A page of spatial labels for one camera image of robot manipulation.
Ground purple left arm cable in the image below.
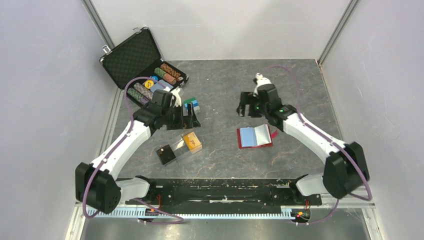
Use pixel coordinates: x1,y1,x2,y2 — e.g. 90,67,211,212
82,76,185,225

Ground brown poker chip row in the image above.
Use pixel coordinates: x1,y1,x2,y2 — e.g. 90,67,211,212
159,63,182,79

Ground orange card stack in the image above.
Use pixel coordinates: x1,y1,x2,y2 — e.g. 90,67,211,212
182,131,203,154

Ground green purple poker chip row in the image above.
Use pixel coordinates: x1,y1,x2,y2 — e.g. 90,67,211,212
127,87,149,105

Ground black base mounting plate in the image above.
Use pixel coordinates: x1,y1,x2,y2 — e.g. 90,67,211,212
142,178,322,214

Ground red leather card holder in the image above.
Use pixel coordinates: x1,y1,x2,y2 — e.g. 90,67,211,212
236,124,278,149

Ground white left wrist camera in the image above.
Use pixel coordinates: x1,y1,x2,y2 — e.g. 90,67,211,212
170,87,184,107

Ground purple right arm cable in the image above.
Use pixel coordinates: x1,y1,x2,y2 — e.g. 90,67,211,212
263,64,373,226

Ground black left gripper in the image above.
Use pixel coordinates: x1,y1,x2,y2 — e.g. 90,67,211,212
161,102,200,131

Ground aluminium slotted rail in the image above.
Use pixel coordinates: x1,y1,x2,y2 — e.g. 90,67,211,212
96,205,311,221

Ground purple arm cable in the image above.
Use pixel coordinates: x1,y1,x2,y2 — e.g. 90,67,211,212
82,76,185,225
263,64,373,226

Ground black aluminium poker chip case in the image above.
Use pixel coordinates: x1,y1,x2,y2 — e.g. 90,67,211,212
99,27,189,107

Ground blue dealer chip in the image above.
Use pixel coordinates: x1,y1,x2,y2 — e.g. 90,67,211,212
150,75,159,83

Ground yellow dealer chip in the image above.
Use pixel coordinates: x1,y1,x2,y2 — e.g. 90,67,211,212
143,80,155,89

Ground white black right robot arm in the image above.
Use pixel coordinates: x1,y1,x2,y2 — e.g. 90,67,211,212
236,83,372,204

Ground black card stack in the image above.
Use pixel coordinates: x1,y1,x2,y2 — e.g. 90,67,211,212
156,144,177,166

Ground stacked toy building blocks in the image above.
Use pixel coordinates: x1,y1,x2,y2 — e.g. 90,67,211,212
183,97,201,114

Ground purple grey poker chip row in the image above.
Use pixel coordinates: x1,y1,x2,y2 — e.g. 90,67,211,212
133,82,153,101

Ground blue playing card deck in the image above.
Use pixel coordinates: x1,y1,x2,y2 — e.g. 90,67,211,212
150,79,174,93

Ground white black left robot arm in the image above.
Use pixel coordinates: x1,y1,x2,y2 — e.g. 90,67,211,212
75,87,201,214

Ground clear plastic card box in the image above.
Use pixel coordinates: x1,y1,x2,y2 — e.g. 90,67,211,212
155,130,202,166

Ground red poker chip row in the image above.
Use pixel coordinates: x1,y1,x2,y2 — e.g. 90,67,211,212
162,73,177,85

